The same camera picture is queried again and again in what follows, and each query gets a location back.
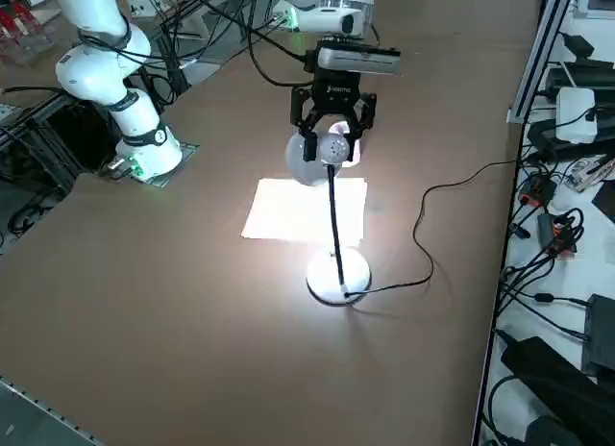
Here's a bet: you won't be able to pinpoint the white power adapter box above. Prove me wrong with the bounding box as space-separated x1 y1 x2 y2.
554 86 600 144

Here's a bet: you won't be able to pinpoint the clear plastic cup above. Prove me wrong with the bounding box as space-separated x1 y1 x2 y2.
331 120 365 167

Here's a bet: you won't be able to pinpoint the aluminium frame profile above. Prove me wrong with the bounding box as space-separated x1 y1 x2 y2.
507 0 578 125

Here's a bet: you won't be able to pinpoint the aluminium table edge strip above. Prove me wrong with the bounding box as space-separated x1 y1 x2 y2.
0 374 105 446

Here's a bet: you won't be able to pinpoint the large black bracket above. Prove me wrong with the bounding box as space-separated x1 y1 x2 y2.
499 336 615 446

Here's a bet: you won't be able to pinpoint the black flat device box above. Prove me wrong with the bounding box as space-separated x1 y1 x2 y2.
580 294 615 378

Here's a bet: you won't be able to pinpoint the black adapter with orange plug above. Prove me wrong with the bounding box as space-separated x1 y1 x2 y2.
536 210 585 258

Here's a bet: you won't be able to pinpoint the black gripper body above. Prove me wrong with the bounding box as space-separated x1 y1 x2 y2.
309 73 367 118

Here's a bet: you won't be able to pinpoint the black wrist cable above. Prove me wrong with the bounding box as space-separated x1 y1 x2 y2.
189 0 318 89

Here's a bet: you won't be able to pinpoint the clear acrylic rack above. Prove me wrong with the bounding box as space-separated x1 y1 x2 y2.
0 0 59 65

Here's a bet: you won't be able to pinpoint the white paper sheets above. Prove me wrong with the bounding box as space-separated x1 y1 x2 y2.
239 177 369 248

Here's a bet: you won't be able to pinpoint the orange black connector block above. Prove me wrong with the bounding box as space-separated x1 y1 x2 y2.
521 174 558 207

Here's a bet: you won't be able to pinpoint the black metal frame rack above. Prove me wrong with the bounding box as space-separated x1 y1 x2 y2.
0 87 121 197

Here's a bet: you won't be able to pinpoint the black power brick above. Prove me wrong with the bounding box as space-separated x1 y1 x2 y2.
561 32 596 59

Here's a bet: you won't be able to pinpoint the black lamp power cable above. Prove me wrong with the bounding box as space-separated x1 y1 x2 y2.
343 160 520 298

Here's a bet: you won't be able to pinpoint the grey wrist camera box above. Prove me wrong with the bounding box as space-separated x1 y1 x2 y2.
314 40 403 78

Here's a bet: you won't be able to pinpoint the white gooseneck desk lamp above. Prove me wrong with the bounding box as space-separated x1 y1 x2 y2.
284 127 374 307

